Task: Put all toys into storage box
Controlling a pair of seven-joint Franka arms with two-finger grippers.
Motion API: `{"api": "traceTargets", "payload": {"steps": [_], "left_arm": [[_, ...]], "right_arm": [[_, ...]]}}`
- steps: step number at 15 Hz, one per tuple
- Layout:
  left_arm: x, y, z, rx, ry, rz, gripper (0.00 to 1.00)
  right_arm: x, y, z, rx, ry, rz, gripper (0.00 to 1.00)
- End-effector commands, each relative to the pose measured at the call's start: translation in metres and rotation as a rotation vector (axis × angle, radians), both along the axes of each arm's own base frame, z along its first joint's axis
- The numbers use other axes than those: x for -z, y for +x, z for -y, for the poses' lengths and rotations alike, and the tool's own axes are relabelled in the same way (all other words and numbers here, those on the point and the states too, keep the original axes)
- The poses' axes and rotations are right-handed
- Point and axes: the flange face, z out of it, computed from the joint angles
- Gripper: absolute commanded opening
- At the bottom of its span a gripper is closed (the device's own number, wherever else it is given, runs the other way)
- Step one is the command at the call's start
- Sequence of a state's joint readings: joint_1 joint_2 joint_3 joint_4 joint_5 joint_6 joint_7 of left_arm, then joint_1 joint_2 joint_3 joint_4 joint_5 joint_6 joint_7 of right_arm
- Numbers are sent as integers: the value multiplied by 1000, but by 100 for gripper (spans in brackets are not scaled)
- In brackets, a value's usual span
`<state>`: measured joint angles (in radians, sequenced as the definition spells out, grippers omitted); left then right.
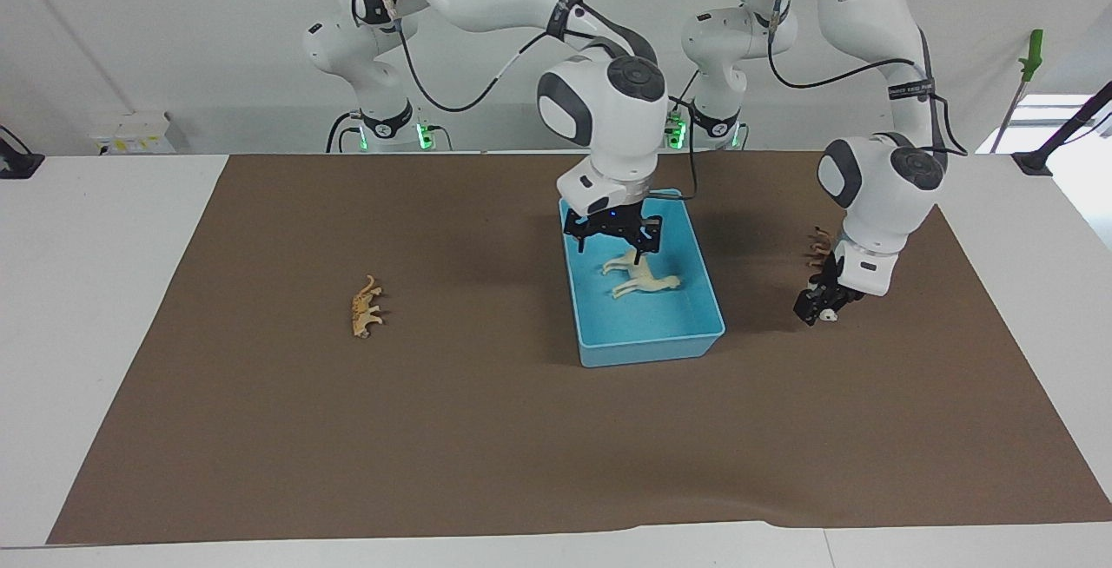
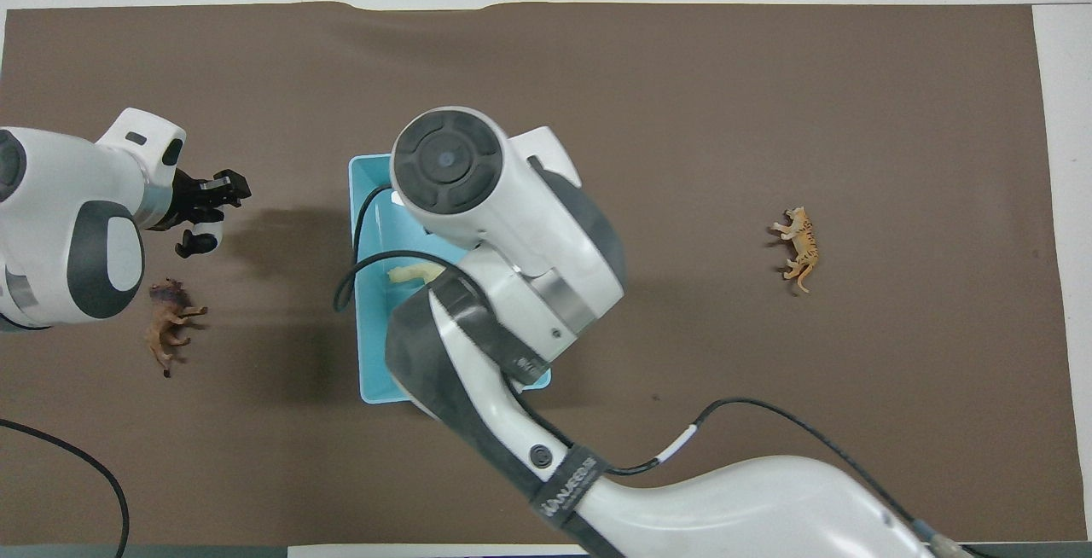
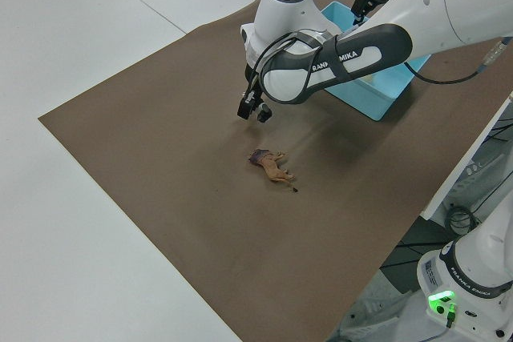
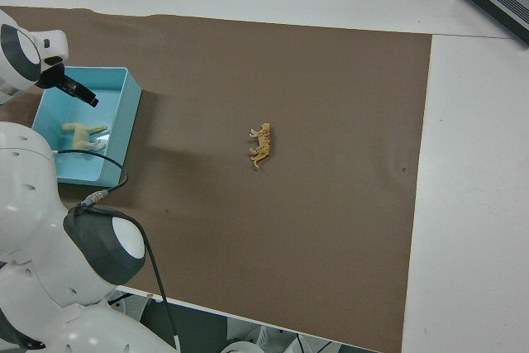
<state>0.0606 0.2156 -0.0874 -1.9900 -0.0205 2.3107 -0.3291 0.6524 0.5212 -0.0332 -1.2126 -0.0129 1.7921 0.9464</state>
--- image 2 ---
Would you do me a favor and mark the black and white panda toy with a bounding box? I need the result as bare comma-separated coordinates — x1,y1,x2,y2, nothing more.
174,218,226,259

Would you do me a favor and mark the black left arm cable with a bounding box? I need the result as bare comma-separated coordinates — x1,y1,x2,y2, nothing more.
0,418,131,558

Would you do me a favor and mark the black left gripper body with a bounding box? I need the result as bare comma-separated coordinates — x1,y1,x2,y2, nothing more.
148,166,226,233

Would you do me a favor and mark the black cable with white band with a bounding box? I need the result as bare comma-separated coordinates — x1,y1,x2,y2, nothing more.
597,398,948,558

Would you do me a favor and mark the orange striped tiger toy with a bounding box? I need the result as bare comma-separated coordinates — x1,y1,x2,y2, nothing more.
771,206,820,294

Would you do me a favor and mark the brown table mat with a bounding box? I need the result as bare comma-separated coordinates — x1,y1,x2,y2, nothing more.
0,1,1080,547

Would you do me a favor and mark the brown lion toy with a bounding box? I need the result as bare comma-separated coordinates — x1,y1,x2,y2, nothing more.
144,277,208,378

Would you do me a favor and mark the light blue storage box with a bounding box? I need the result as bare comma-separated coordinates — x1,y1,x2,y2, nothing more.
348,154,552,405

